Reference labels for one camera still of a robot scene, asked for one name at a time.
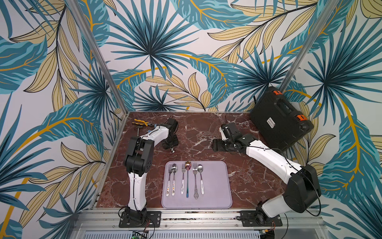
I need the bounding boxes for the cartoon handle spoon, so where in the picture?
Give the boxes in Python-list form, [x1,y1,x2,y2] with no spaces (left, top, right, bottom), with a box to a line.
[172,163,178,196]

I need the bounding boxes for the cartoon handle fork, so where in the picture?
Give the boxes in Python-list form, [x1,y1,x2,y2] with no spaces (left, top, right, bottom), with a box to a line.
[166,165,173,197]

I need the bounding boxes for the iridescent spoon blue handle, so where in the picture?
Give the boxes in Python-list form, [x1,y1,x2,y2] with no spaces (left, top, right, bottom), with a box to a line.
[185,161,192,198]

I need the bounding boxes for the white handle fork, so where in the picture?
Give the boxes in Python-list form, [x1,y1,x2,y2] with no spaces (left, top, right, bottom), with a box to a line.
[181,164,186,195]

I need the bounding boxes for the all steel fork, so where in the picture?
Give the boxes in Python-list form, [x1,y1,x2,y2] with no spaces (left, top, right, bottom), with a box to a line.
[192,163,199,200]

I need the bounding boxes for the white handle steel spoon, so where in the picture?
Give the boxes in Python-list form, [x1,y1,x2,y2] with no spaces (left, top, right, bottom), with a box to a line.
[197,164,205,195]

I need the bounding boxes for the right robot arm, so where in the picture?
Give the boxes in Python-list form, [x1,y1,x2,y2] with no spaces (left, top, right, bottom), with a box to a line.
[211,122,321,225]

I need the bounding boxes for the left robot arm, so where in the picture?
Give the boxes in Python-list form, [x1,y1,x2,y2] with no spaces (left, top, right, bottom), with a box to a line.
[121,117,179,226]

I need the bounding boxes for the small hammer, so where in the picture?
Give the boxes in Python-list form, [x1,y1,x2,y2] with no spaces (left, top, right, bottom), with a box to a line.
[136,125,143,136]

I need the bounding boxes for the lavender placemat tray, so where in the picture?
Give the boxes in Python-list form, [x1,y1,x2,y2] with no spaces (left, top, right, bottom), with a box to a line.
[161,161,232,209]

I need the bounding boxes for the black tool case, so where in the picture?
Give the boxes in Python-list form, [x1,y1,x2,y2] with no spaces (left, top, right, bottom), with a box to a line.
[250,87,314,152]

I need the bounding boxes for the yellow handled pliers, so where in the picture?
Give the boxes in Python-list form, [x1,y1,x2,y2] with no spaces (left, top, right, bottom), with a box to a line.
[132,119,155,127]

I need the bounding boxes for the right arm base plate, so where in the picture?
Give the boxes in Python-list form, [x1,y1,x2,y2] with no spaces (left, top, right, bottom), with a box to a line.
[236,211,283,228]

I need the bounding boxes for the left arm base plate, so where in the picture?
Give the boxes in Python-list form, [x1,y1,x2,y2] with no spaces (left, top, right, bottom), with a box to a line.
[118,211,162,228]

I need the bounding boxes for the aluminium front rail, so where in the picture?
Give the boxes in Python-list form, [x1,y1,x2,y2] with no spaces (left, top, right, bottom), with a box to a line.
[70,209,331,239]

